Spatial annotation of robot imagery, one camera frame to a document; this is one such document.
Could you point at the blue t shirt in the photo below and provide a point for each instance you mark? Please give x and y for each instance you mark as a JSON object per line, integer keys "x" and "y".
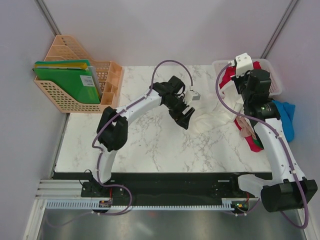
{"x": 286, "y": 111}

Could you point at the white plastic basket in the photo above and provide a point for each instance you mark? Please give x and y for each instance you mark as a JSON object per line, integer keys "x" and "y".
{"x": 276, "y": 85}

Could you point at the white slotted cable duct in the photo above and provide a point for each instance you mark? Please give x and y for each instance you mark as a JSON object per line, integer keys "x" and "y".
{"x": 90, "y": 204}

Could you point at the white t shirt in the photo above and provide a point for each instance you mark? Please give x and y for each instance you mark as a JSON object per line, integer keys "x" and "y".
{"x": 210, "y": 113}

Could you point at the green file folder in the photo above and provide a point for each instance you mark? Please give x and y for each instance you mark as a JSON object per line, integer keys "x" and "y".
{"x": 79, "y": 84}

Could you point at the red t shirt on table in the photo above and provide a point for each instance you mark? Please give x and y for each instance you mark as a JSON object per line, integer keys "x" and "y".
{"x": 249, "y": 141}

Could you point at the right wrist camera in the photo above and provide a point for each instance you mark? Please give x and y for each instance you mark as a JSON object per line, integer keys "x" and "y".
{"x": 243, "y": 63}

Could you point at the beige pink t shirt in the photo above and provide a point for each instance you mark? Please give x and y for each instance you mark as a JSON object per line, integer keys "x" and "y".
{"x": 245, "y": 129}

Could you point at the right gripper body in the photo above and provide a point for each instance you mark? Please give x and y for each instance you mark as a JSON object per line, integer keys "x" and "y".
{"x": 241, "y": 83}

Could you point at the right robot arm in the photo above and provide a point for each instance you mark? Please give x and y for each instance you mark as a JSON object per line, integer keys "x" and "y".
{"x": 289, "y": 188}

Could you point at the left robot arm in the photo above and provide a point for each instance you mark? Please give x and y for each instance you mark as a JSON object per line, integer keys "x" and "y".
{"x": 112, "y": 130}

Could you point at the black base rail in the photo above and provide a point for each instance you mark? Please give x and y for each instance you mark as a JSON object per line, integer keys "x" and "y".
{"x": 185, "y": 188}

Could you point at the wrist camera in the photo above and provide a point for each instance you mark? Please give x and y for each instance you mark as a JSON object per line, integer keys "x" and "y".
{"x": 190, "y": 96}
{"x": 243, "y": 63}

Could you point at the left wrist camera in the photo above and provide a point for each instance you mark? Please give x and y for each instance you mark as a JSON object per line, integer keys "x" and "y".
{"x": 190, "y": 96}

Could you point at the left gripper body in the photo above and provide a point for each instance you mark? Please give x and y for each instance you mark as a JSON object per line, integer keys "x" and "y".
{"x": 176, "y": 107}

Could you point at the red t shirt in basket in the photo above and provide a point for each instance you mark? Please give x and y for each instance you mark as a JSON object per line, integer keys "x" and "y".
{"x": 226, "y": 77}

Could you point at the peach plastic file organizer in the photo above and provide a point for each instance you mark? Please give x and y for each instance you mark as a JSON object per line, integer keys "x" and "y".
{"x": 108, "y": 76}

